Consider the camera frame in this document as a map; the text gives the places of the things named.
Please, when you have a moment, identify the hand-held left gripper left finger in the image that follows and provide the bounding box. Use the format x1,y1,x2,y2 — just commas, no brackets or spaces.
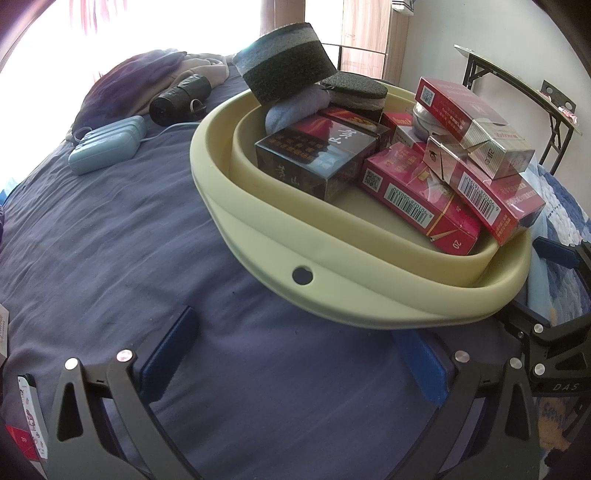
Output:
39,305,200,480

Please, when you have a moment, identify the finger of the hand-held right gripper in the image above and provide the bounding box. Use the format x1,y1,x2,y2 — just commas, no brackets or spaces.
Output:
531,236,591,284
496,300,591,398

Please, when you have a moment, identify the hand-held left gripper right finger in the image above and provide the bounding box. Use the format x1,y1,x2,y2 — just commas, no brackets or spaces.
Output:
392,330,541,480

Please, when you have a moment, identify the long red cigarette pack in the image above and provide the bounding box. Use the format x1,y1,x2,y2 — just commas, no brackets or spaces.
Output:
425,136,548,246

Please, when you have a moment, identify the red cigarette pack yellow stripe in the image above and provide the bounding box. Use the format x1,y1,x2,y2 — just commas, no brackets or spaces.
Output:
362,142,483,256

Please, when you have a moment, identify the pale yellow basin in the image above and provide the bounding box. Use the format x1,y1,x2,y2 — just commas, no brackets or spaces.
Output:
190,79,536,330

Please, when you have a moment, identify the red silver cigarette pack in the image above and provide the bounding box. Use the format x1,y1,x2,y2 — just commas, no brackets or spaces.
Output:
414,76,536,180

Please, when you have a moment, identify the small red white cigarette pack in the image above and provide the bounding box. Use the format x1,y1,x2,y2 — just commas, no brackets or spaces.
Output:
382,112,428,153

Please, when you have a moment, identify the dark red gold cigarette pack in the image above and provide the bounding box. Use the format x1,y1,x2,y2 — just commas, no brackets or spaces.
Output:
318,107,393,151

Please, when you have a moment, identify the dark blue cigarette pack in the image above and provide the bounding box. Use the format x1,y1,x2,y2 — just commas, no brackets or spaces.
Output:
255,116,378,201

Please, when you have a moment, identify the grey blue cloth pouch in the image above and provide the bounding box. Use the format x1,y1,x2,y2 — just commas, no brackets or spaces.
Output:
264,85,331,137

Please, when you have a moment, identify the large black grey round sponge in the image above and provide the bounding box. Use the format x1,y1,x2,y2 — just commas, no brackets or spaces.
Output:
233,22,338,109

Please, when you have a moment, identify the blue white checked blanket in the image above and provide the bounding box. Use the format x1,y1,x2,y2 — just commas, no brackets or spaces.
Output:
526,161,591,324

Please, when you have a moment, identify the white red printed pack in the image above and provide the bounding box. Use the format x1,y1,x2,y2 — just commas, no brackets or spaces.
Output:
7,374,51,462

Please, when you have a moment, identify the dark box with holes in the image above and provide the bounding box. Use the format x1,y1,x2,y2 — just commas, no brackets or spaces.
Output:
540,79,575,112

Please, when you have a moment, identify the black-legged folding table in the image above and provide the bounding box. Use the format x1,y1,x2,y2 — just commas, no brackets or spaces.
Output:
453,44,583,176

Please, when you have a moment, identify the light blue plastic case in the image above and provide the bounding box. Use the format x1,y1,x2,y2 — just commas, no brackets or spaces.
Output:
68,115,146,175

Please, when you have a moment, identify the black cylindrical device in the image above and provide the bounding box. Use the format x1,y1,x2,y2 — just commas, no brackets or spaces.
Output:
148,74,213,126

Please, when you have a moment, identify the brown wooden wardrobe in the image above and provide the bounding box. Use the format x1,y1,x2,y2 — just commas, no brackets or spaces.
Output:
342,0,409,86

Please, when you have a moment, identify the purple pillow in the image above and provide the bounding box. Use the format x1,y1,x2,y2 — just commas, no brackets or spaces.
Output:
74,51,188,134

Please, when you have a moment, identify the beige garment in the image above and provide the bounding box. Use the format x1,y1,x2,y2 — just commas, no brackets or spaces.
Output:
152,53,232,100

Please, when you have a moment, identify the white cable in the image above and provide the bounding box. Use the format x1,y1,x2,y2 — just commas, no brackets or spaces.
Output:
139,120,204,144

